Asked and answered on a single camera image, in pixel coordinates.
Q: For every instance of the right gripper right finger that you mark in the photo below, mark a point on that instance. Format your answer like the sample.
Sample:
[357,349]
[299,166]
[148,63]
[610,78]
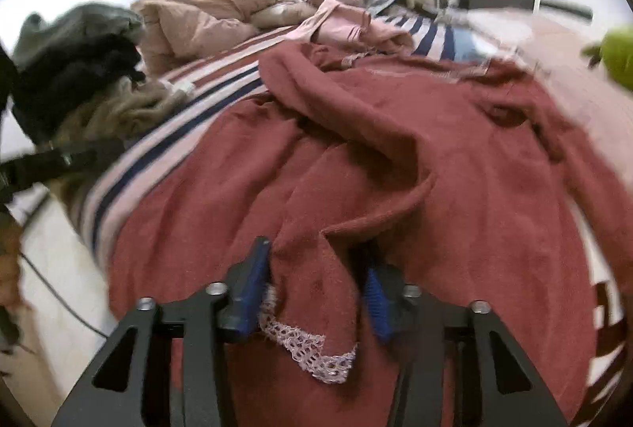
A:
[460,365]

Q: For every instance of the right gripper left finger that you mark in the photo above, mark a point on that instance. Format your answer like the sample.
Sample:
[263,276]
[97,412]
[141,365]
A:
[128,383]

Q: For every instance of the dark red knit sweater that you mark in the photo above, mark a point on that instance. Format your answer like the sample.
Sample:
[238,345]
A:
[463,178]

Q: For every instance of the black garment on pile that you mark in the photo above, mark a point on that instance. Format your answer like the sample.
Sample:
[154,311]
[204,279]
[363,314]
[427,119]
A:
[61,79]

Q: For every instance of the olive garment on pile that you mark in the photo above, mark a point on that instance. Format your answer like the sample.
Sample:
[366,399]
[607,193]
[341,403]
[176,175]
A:
[125,112]

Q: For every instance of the grey garment on pile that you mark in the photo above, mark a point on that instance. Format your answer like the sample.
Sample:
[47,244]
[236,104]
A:
[82,24]

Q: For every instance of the striped fleece bed blanket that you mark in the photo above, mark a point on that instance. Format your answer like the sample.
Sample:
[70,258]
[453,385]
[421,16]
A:
[143,166]

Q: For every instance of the pink beige duvet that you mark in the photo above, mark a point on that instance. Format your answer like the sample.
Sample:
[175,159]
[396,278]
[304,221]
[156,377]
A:
[179,31]

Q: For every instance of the pink striped front pillow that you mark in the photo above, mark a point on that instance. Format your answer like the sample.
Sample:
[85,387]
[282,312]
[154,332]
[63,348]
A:
[595,103]

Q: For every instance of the pink crumpled garment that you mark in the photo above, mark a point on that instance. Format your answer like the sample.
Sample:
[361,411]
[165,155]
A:
[353,29]

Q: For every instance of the green avocado plush toy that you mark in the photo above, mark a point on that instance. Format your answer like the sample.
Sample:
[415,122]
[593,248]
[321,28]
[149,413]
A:
[615,53]

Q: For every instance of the pink rear pillow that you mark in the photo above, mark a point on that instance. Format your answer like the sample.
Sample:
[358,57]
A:
[502,23]

